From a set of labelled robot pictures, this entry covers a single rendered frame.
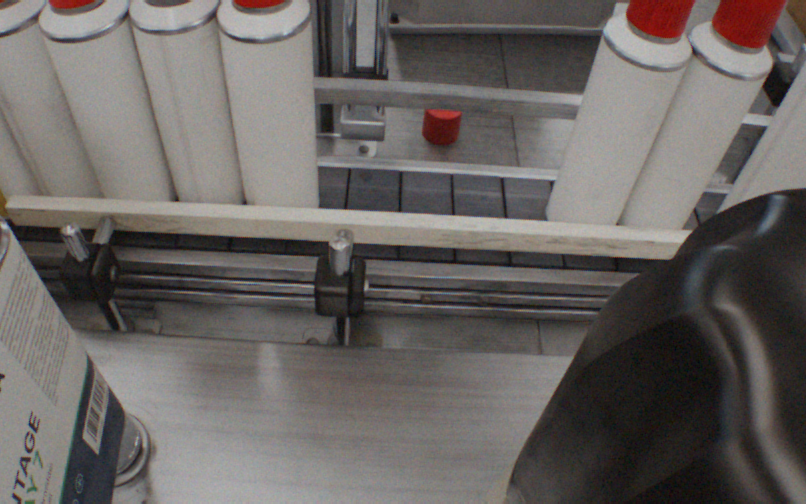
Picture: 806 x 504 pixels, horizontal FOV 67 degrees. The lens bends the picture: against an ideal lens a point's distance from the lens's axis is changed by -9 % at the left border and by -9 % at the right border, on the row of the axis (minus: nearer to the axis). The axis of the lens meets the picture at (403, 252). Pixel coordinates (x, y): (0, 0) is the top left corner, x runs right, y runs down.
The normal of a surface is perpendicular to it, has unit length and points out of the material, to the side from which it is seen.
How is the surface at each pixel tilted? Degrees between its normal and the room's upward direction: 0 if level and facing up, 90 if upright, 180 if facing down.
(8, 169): 90
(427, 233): 90
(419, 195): 0
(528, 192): 0
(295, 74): 90
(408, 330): 0
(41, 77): 90
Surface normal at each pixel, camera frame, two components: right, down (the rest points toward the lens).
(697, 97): -0.67, 0.56
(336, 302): -0.02, 0.79
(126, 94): 0.74, 0.56
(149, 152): 0.89, 0.39
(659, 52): -0.01, 0.07
